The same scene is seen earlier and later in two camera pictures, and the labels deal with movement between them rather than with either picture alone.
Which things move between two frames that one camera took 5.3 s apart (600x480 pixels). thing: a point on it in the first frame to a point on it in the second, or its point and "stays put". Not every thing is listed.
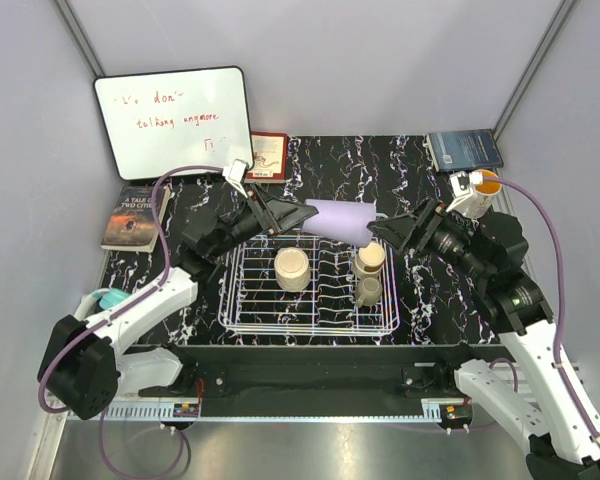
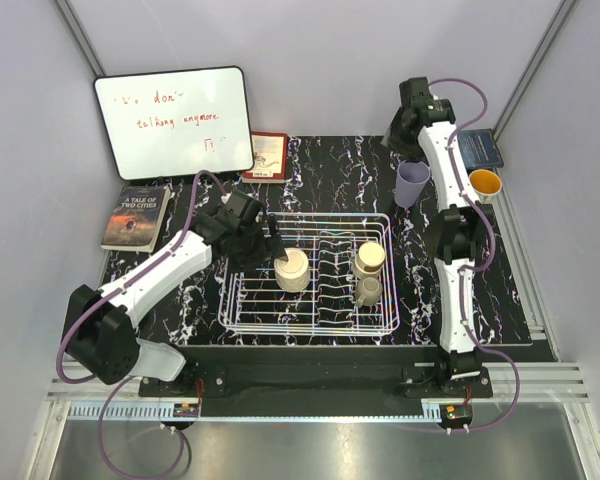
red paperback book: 270,158 stays put
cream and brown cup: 370,259 stays put
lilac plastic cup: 341,220 to 411,179
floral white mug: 484,194 stays put
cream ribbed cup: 292,269 stays put
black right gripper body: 451,242 to 401,141
